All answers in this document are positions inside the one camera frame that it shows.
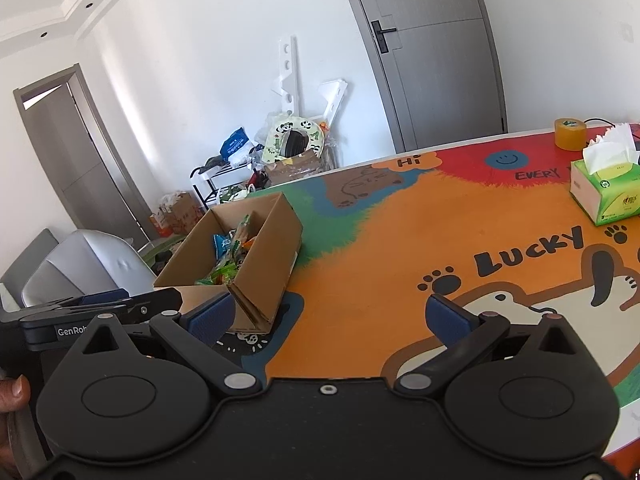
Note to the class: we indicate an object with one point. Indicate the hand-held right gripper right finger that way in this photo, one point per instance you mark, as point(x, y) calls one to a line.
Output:
point(447, 317)

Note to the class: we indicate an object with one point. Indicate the printed cartons on floor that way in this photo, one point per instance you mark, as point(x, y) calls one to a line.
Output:
point(175, 212)

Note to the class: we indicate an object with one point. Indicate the brown tape roll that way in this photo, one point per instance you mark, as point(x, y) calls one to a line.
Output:
point(570, 135)

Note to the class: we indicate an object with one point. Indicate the grey open doorway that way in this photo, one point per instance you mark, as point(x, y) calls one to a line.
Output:
point(75, 160)

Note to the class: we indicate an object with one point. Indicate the green tissue box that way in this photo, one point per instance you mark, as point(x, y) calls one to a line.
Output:
point(605, 195)

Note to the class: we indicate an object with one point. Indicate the taped cardboard box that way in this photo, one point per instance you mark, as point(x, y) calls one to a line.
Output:
point(300, 165)

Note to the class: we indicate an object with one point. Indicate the black shoe rack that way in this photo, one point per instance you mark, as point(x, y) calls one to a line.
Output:
point(202, 180)

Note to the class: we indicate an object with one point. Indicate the colourful printed table mat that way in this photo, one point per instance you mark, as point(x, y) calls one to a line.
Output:
point(400, 260)

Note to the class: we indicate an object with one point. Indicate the grey door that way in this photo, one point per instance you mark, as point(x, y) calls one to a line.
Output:
point(440, 60)

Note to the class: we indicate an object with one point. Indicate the tall white shelf board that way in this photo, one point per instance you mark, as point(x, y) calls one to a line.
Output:
point(289, 75)

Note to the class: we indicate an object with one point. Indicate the green floor rug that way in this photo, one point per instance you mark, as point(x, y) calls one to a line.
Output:
point(167, 250)

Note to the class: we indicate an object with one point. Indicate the grey sofa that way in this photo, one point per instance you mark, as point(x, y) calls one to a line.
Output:
point(27, 265)

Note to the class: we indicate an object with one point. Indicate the person's left hand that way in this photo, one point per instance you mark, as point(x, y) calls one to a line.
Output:
point(15, 392)

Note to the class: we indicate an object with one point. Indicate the blue plastic bag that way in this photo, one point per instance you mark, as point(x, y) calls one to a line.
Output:
point(236, 142)

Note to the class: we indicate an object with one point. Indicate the green triangular snack packet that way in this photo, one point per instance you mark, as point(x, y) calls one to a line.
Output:
point(222, 274)

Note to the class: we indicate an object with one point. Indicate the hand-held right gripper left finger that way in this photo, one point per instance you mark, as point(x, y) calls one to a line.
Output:
point(212, 317)

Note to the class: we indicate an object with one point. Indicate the green white snack packet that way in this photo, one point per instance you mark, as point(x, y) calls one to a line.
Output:
point(242, 230)

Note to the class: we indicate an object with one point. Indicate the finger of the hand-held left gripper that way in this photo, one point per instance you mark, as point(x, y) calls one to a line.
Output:
point(155, 302)
point(100, 296)

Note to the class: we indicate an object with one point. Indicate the grey chair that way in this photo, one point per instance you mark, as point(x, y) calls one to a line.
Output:
point(85, 270)

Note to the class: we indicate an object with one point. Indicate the white bracket board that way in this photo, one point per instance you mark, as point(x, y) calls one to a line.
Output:
point(332, 97)

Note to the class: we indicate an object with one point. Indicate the blue snack packet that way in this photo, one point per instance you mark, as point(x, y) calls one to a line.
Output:
point(221, 246)

